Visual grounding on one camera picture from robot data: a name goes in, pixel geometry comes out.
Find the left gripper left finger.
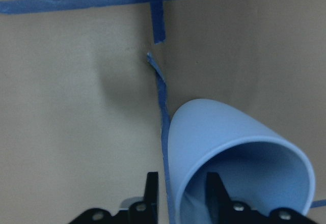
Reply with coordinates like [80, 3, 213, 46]
[128, 172, 158, 224]

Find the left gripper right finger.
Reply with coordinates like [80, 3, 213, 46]
[205, 172, 254, 223]

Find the light blue plastic cup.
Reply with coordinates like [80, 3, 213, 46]
[168, 99, 315, 223]

